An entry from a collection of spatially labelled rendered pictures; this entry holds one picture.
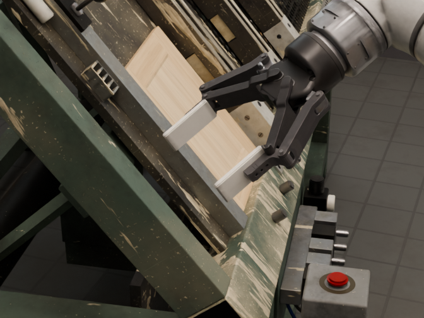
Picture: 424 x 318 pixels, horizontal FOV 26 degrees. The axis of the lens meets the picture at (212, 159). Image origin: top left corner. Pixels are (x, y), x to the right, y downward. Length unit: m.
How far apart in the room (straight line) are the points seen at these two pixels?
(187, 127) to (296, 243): 1.09
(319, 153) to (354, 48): 2.73
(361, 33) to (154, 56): 1.03
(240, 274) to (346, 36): 0.83
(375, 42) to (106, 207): 0.74
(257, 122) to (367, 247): 1.41
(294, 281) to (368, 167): 2.08
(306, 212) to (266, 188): 0.25
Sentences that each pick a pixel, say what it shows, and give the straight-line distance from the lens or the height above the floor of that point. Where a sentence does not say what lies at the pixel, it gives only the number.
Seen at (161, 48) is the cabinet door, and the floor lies 1.18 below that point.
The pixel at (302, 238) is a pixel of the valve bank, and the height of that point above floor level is 0.74.
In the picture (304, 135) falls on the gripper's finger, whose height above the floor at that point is 1.48.
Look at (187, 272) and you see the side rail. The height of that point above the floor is 0.96.
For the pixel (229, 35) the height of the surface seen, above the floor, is 1.08.
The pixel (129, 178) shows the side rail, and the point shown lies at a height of 1.14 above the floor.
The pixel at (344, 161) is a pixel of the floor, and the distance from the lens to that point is 4.16.
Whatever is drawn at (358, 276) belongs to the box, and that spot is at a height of 0.93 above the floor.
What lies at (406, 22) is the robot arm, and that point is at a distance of 1.10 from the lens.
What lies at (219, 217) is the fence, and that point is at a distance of 1.94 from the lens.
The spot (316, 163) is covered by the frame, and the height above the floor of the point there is 0.18.
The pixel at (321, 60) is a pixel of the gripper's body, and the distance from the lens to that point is 1.09.
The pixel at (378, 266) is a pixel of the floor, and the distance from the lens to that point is 3.47.
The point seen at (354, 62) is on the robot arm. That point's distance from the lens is 1.11.
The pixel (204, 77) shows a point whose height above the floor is 1.07.
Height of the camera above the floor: 1.95
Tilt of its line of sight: 28 degrees down
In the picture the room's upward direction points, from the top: straight up
